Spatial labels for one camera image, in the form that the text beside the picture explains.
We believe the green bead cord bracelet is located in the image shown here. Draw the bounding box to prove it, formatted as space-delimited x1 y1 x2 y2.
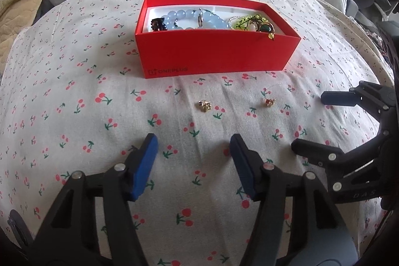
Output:
232 14 276 39

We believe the black hair clip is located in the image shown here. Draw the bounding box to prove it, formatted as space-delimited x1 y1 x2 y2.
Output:
150 16 169 33

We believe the blue bead bracelet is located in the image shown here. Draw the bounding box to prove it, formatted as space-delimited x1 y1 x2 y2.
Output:
162 8 226 31

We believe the clear beaded bracelet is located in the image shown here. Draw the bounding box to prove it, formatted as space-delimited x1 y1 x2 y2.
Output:
227 16 250 30

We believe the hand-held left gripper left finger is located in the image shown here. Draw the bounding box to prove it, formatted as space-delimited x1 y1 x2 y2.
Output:
29 133 159 266

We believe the red cardboard box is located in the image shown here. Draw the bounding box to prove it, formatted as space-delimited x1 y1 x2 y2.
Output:
135 0 301 80

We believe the cherry print bedsheet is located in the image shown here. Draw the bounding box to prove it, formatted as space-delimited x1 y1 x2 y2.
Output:
0 0 396 266

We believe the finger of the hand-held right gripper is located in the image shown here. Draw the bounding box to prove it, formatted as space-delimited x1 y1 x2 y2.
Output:
291 137 391 195
321 81 399 137

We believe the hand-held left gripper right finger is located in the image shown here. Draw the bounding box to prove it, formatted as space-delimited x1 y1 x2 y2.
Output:
229 133 356 266

